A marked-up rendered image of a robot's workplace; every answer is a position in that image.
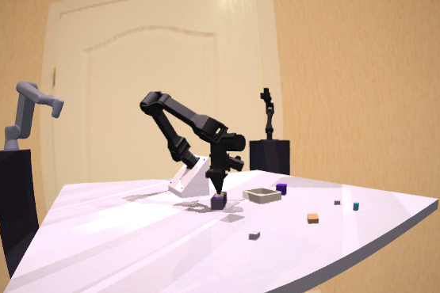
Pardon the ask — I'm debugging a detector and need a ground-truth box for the orange-brown rectangular block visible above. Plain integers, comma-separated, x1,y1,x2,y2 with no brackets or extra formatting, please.
308,213,319,223

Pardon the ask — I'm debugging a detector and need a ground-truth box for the purple cube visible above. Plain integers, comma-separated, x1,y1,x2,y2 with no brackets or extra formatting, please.
276,184,287,196

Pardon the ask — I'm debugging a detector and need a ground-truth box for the beige shallow rectangular tray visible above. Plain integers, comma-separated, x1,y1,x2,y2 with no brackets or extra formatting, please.
242,188,281,204

